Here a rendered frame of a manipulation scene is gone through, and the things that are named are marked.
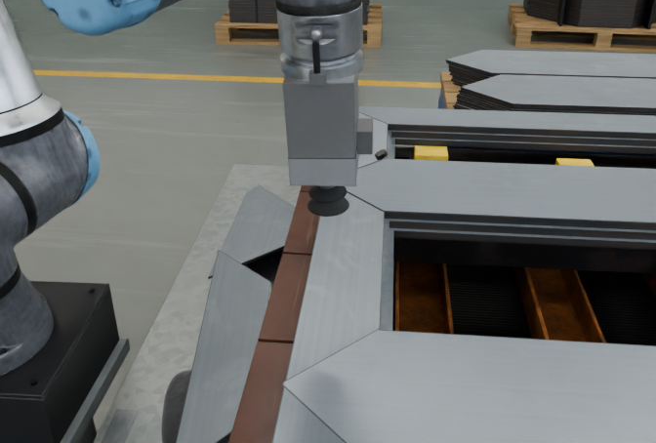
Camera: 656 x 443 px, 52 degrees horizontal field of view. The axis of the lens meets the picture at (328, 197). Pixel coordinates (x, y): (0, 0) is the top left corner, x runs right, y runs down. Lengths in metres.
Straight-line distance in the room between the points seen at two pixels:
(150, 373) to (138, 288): 1.40
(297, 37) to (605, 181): 0.66
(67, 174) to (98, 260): 1.66
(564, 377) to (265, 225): 0.63
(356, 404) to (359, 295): 0.17
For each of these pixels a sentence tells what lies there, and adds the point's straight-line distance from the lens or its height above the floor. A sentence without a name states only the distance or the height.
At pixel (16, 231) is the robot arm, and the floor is 0.92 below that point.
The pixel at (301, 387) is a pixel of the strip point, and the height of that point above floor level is 0.85.
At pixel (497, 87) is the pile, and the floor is 0.85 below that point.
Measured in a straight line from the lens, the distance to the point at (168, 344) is 1.01.
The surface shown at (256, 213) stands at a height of 0.72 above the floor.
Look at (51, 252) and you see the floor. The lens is 2.65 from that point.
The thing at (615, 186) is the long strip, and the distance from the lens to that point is 1.11.
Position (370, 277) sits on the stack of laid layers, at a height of 0.85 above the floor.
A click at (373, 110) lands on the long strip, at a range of 1.33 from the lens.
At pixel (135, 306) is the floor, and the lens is 2.27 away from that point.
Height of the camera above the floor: 1.31
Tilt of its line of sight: 28 degrees down
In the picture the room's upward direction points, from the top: straight up
